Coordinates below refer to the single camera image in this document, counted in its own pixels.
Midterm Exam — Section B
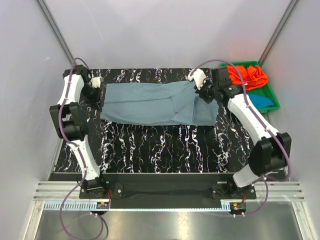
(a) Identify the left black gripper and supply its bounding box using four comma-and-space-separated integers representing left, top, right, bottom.
80, 83, 102, 112

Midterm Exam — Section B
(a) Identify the grey-blue t shirt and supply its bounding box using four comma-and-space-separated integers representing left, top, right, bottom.
100, 81, 219, 126

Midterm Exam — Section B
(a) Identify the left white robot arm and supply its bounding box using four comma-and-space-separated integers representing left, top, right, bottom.
49, 64, 108, 199

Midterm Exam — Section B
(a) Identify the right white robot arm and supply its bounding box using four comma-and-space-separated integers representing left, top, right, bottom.
187, 66, 292, 199

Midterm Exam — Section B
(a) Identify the orange t shirt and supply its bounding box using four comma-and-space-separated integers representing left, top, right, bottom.
226, 65, 268, 91

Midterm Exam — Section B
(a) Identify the teal blue t shirt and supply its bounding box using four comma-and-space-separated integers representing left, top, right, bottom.
248, 93, 274, 109

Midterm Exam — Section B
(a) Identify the left small connector box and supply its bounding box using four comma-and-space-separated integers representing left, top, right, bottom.
96, 201, 111, 209

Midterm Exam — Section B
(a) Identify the small connector box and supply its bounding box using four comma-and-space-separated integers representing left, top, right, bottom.
96, 201, 111, 209
230, 202, 247, 214

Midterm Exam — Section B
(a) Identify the right small connector box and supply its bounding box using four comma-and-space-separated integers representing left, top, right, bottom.
230, 202, 247, 214

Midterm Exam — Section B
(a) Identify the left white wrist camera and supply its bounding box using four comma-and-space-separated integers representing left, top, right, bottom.
90, 76, 103, 89

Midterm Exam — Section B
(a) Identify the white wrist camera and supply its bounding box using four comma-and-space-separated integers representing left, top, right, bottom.
187, 68, 207, 90
90, 76, 103, 89

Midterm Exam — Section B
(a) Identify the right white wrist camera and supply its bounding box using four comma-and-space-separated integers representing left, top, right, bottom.
187, 68, 207, 90

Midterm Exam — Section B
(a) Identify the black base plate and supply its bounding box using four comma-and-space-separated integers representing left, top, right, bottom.
79, 173, 257, 211

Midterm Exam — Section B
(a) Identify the left aluminium corner post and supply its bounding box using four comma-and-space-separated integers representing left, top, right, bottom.
35, 0, 74, 64

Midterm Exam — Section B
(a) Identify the aluminium corner post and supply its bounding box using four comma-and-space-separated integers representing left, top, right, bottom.
35, 0, 74, 64
258, 0, 300, 67

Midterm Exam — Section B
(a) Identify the white slotted cable duct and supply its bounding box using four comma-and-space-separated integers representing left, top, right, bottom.
43, 201, 232, 212

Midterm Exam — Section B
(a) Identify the right aluminium corner post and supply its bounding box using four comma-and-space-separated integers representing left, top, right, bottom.
258, 0, 300, 67

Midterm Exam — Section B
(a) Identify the aluminium rail frame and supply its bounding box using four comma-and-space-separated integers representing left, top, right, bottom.
33, 181, 305, 202

